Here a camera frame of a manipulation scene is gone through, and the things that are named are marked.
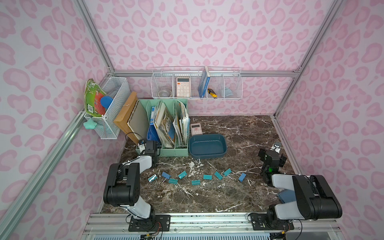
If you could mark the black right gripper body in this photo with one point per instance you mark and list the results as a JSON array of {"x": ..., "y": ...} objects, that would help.
[{"x": 274, "y": 150}]

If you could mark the teal binder clip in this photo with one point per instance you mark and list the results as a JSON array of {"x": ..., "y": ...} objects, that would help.
[
  {"x": 152, "y": 178},
  {"x": 218, "y": 175},
  {"x": 182, "y": 175},
  {"x": 207, "y": 177},
  {"x": 196, "y": 182},
  {"x": 173, "y": 181},
  {"x": 227, "y": 172}
]

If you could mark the blue binder clip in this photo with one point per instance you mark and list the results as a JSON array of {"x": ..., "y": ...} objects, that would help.
[
  {"x": 166, "y": 176},
  {"x": 242, "y": 177}
]

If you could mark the dark teal storage box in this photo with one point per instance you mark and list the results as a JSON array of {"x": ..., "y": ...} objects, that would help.
[{"x": 207, "y": 146}]

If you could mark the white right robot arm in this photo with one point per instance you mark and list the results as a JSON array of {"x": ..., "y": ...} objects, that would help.
[{"x": 314, "y": 198}]

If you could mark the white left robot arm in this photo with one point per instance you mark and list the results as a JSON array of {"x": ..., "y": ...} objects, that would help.
[{"x": 122, "y": 187}]

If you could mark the blue file folder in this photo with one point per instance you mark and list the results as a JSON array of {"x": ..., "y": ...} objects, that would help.
[{"x": 152, "y": 134}]

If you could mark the yellow cover magazine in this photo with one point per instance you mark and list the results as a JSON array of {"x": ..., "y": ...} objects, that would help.
[{"x": 164, "y": 126}]

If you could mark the grey spiral notebook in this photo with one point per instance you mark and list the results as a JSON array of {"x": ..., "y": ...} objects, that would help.
[{"x": 138, "y": 121}]

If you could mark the green file organizer rack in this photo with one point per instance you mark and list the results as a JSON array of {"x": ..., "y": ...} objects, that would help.
[{"x": 164, "y": 152}]

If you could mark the white papers stack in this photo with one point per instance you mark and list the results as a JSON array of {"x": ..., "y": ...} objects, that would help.
[{"x": 181, "y": 123}]

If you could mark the blue grey notebook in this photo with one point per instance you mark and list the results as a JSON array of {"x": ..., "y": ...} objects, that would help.
[{"x": 287, "y": 196}]

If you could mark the brown cardboard folder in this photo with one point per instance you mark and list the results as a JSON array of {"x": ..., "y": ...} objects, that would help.
[{"x": 121, "y": 120}]

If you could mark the pink calculator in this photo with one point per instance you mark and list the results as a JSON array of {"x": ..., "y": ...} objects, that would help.
[{"x": 196, "y": 129}]

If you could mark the clear tape roll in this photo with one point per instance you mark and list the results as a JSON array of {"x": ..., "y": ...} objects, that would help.
[{"x": 164, "y": 93}]

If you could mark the blue round disc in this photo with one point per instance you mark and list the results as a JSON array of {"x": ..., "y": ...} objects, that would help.
[{"x": 106, "y": 101}]

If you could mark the mint star hook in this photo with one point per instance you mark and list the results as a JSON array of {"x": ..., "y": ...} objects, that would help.
[{"x": 90, "y": 124}]

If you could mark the white mesh side basket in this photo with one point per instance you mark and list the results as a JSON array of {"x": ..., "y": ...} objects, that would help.
[{"x": 117, "y": 88}]

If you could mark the white orange calculator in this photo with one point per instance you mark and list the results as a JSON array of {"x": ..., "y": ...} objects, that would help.
[{"x": 183, "y": 87}]

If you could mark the green packaged card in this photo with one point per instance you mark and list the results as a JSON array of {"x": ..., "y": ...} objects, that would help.
[{"x": 92, "y": 99}]

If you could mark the light blue cup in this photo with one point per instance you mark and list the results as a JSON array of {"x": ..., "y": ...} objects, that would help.
[{"x": 227, "y": 93}]

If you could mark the yellow black small tool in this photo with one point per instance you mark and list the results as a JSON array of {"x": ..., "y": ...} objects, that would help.
[{"x": 212, "y": 93}]

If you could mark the blue book in basket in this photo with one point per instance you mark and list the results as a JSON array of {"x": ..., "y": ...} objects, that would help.
[{"x": 203, "y": 86}]

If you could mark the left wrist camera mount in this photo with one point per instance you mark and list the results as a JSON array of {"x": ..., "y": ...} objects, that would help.
[{"x": 141, "y": 147}]

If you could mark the white wire wall basket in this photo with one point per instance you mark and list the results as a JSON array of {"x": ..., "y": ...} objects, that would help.
[{"x": 165, "y": 78}]

